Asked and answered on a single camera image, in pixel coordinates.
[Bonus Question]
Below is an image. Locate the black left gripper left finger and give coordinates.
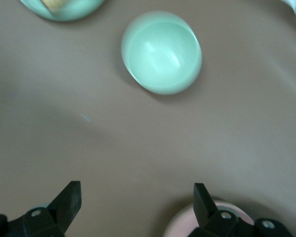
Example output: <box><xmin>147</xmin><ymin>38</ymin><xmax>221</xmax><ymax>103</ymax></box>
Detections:
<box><xmin>22</xmin><ymin>180</ymin><xmax>82</xmax><ymax>237</ymax></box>

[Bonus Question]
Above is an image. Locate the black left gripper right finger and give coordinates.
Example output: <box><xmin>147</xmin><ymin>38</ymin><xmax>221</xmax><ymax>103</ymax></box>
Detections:
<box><xmin>187</xmin><ymin>182</ymin><xmax>239</xmax><ymax>237</ymax></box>

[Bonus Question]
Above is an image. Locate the pink bowl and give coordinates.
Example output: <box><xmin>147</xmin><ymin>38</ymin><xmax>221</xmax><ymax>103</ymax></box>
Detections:
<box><xmin>174</xmin><ymin>206</ymin><xmax>254</xmax><ymax>237</ymax></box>

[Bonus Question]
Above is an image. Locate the cream plate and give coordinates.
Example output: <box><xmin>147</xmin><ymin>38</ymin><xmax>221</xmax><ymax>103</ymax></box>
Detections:
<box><xmin>162</xmin><ymin>199</ymin><xmax>255</xmax><ymax>237</ymax></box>

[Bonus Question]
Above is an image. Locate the light green bowl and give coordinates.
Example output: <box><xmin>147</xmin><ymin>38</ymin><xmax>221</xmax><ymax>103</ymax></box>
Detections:
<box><xmin>120</xmin><ymin>10</ymin><xmax>203</xmax><ymax>96</ymax></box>

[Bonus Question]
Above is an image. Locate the light green plate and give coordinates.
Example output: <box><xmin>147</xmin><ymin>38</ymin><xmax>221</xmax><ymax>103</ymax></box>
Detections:
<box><xmin>19</xmin><ymin>0</ymin><xmax>106</xmax><ymax>22</ymax></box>

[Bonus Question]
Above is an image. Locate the toasted bread slice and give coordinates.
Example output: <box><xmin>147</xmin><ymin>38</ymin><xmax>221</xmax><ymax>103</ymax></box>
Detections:
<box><xmin>40</xmin><ymin>0</ymin><xmax>68</xmax><ymax>12</ymax></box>

